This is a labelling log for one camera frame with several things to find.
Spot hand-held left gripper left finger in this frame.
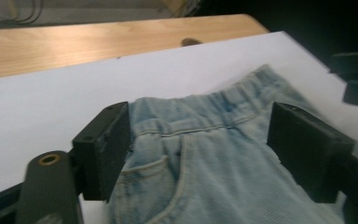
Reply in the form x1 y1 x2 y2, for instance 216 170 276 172
71 101 132 203

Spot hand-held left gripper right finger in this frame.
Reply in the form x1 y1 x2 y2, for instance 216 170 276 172
266 101 357 204

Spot black floor cables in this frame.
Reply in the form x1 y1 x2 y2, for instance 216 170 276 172
10 0 45 25

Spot white table sheet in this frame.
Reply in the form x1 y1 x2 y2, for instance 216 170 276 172
0 31 358 224

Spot light blue denim skirt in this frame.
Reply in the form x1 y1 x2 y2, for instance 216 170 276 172
106 63 348 224

